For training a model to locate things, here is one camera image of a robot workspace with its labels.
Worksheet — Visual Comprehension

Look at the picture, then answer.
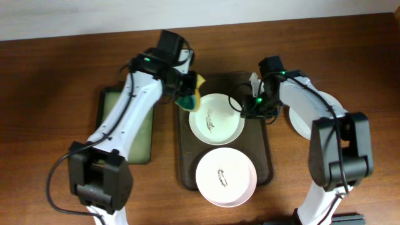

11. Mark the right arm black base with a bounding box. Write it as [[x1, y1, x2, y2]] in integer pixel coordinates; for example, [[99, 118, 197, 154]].
[[261, 213, 366, 225]]

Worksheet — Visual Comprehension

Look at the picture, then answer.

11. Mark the white plate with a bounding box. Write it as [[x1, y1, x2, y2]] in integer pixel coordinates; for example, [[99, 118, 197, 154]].
[[195, 147, 257, 208], [288, 91, 333, 140], [189, 93, 245, 146]]

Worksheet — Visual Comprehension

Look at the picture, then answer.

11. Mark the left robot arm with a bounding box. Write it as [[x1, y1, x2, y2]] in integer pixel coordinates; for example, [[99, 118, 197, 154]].
[[67, 30, 199, 224]]

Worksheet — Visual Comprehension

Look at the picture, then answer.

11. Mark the black soapy water tray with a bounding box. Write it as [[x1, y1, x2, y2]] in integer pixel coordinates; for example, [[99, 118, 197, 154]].
[[95, 87, 154, 164]]

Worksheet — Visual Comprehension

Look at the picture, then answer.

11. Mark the yellow green sponge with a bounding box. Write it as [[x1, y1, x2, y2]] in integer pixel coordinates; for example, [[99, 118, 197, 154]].
[[175, 74, 206, 112]]

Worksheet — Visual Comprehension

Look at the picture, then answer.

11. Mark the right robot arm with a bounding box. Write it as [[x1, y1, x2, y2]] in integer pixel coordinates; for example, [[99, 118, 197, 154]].
[[241, 56, 374, 225]]

